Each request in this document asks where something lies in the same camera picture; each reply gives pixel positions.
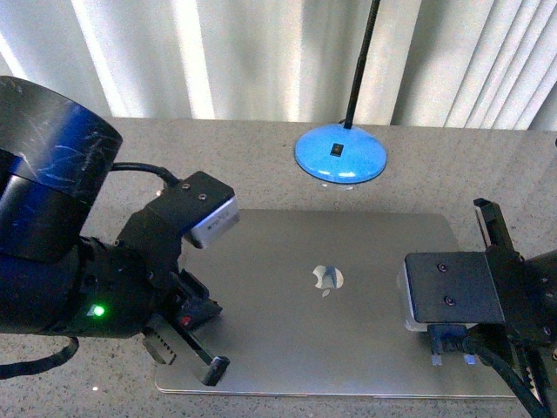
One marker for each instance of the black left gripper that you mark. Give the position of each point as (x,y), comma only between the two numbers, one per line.
(136,285)

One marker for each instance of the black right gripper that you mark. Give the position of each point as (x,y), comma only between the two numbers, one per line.
(526,288)

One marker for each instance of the grey laptop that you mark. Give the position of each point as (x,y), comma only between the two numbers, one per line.
(311,306)

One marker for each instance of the blue black left robot arm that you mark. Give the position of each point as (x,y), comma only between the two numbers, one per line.
(55,157)

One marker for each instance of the blue desk lamp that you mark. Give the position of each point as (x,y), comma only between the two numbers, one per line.
(342,153)

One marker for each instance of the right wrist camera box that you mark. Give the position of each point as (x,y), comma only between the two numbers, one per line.
(448,288)

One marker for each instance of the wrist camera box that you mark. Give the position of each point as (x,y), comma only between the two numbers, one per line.
(448,288)
(201,208)

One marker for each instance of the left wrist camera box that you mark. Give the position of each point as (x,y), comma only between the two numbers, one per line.
(201,208)

